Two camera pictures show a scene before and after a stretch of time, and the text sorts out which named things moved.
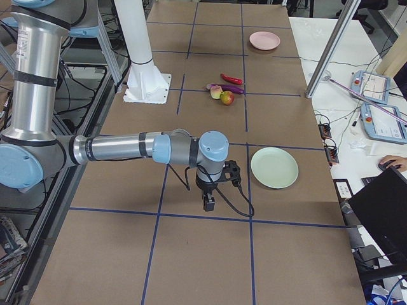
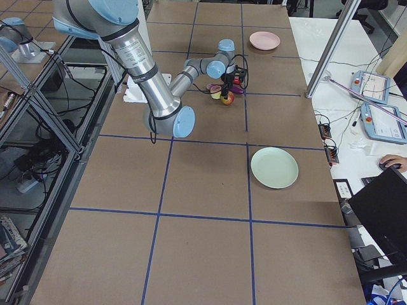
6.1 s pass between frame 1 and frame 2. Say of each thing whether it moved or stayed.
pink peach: stayed
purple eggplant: stayed
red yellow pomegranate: stayed
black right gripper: moved
